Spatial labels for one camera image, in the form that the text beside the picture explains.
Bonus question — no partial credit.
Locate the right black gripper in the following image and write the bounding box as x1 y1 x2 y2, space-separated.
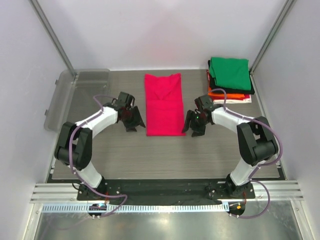
182 109 209 137

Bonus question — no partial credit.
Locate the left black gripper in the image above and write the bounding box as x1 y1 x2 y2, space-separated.
121 105 145 132

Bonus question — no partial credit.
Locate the crimson red t-shirt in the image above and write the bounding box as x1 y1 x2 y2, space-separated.
144 73 186 137

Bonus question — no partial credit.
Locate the clear plastic bin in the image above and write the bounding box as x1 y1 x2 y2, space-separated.
44 69 111 133

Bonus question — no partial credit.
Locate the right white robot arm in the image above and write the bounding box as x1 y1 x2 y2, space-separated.
182 95 279 198

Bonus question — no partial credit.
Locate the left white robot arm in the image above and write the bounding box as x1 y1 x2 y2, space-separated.
54 91 146 200

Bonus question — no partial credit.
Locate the orange folded t-shirt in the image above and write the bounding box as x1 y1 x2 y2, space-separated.
208 87 246 100

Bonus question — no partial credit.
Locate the black folded t-shirt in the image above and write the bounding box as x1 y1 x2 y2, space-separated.
207 59 256 95

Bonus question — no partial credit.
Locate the red folded t-shirt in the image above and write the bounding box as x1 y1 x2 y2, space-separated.
206 70 211 82

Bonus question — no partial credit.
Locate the white folded t-shirt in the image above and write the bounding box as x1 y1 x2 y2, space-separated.
212 94 252 104

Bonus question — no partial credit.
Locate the green folded t-shirt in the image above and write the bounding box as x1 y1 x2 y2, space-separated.
208 57 251 91

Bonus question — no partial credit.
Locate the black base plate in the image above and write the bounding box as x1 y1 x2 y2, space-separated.
76 178 256 207

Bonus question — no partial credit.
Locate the slotted cable duct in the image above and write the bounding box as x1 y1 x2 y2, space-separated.
42 202 229 214

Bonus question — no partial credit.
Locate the aluminium frame rail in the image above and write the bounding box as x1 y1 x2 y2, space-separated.
30 180 304 204

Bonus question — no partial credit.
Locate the left aluminium corner post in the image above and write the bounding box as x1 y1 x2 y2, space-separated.
28 0 77 78

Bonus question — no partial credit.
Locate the aluminium corner post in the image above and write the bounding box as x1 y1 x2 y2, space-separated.
28 0 77 78
249 0 297 75

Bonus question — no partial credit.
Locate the right aluminium corner post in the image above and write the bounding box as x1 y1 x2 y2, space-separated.
249 0 297 75

